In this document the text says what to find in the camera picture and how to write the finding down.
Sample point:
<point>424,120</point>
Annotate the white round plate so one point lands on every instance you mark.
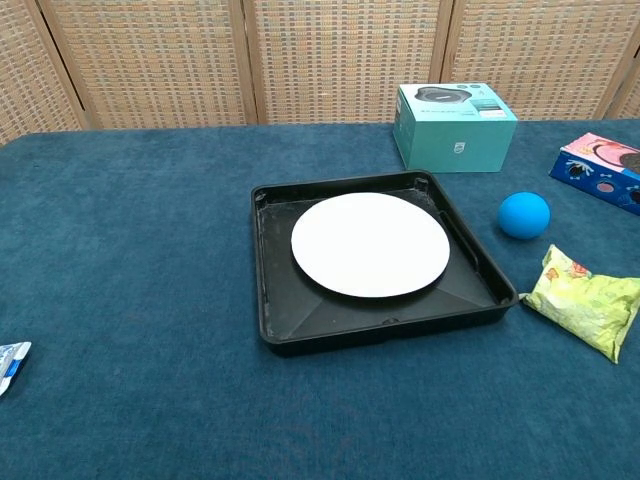
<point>370,245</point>

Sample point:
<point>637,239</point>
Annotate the black square tray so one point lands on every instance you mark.
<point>280,310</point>

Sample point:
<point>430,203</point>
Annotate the teal speaker box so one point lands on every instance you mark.
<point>460,145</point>

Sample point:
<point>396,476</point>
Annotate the dark blue table cloth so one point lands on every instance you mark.
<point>150,250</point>

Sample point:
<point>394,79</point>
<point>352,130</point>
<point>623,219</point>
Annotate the woven wooden folding screen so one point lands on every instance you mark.
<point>340,60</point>

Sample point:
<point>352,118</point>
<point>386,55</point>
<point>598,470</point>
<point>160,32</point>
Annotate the blue ball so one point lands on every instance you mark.
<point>524,215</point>

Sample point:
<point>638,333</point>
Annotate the yellow-green snack packet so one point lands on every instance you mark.
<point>585,305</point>

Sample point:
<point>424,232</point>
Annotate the blue pink cookie box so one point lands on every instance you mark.
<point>600,180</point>

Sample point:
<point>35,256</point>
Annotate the white blue toothpaste tube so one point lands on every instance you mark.
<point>12,365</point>

